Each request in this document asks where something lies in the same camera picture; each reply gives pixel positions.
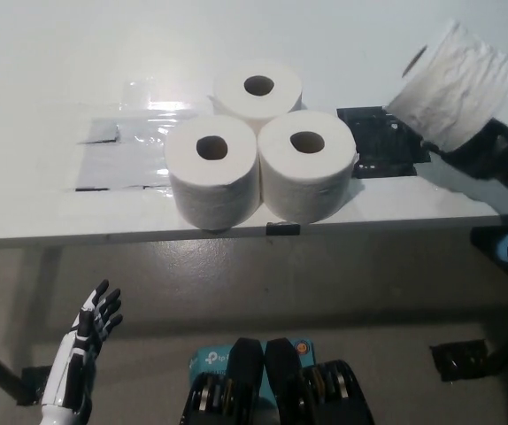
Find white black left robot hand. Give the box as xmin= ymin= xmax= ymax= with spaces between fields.
xmin=40 ymin=278 xmax=125 ymax=411

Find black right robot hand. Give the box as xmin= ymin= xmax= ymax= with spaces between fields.
xmin=420 ymin=117 xmax=508 ymax=179

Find black robot legs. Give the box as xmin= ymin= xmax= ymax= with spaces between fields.
xmin=178 ymin=336 xmax=375 ymax=425

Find smooth white toilet paper roll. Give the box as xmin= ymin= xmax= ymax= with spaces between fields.
xmin=164 ymin=114 xmax=262 ymax=231
xmin=257 ymin=110 xmax=360 ymax=224
xmin=209 ymin=59 xmax=304 ymax=132

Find black object with blue part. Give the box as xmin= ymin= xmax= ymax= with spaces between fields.
xmin=470 ymin=224 xmax=508 ymax=274

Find black tape square patch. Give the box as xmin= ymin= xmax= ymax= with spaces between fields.
xmin=335 ymin=105 xmax=432 ymax=180

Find teal tp-link box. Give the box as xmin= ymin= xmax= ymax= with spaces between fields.
xmin=187 ymin=338 xmax=317 ymax=399

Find clear plastic over grey patch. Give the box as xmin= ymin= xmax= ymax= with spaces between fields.
xmin=64 ymin=79 xmax=218 ymax=192

